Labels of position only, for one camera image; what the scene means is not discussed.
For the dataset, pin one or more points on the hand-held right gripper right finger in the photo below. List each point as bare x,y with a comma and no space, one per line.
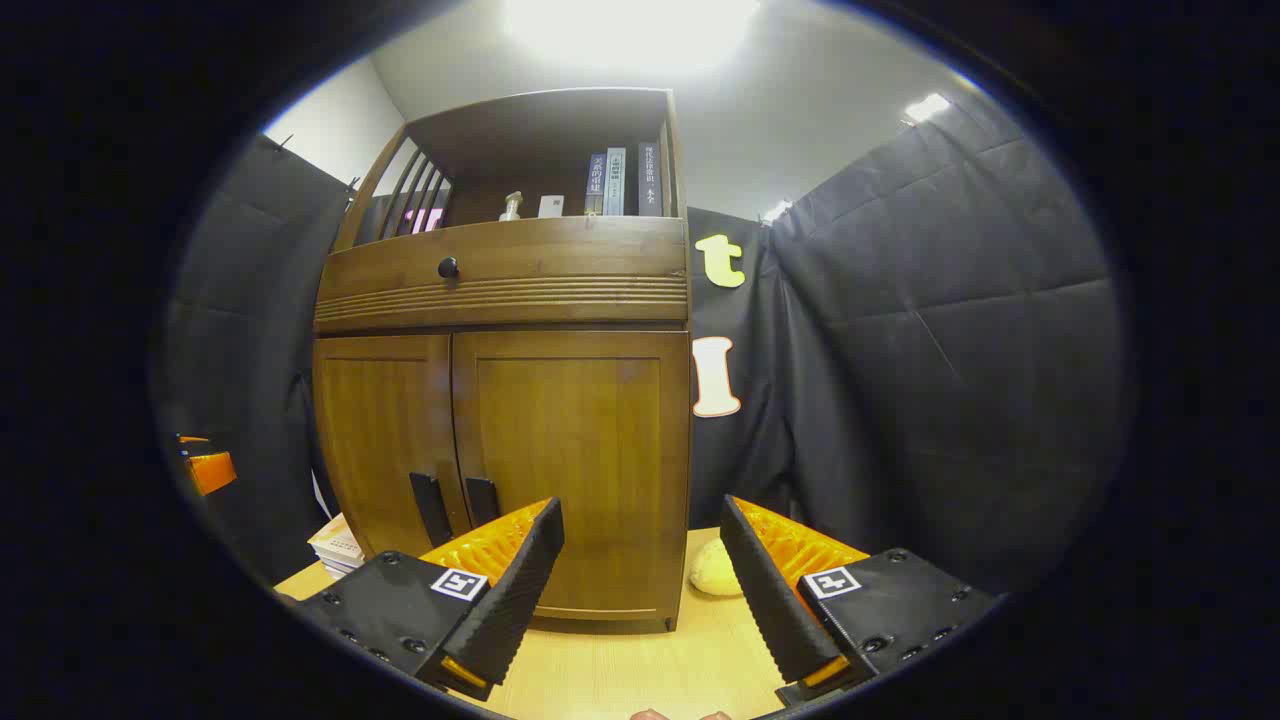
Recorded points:
770,600

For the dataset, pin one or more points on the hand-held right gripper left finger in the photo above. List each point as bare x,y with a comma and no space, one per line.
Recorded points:
520,580

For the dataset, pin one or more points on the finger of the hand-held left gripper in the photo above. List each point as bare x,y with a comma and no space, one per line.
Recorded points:
210,470

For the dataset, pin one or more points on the wooden cabinet door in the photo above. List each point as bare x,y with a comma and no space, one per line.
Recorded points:
570,430
380,430

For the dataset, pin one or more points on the brown wooden shoe cabinet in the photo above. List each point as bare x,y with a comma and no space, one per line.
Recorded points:
530,130

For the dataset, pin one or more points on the wooden cabinet drawer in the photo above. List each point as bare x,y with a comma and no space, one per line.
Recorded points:
560,262

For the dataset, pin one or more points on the pale yellow round sponge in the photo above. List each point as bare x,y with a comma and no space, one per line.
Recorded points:
715,572

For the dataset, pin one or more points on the stack of white books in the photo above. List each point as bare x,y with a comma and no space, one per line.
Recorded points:
338,550

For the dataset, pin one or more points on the black backdrop cloth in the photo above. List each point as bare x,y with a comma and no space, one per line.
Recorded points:
950,350
250,320

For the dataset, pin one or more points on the black drawer knob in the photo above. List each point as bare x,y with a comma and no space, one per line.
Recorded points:
448,268

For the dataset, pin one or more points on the small white figurine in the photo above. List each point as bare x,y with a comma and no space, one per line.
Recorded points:
512,207

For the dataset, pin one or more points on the small white card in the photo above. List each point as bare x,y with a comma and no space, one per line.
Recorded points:
550,206

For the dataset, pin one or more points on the dark blue book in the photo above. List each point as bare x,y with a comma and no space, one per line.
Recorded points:
595,185

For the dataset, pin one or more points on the light grey book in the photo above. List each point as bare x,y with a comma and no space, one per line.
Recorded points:
615,182

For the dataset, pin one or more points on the large ceiling light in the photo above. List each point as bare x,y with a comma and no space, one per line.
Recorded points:
630,30

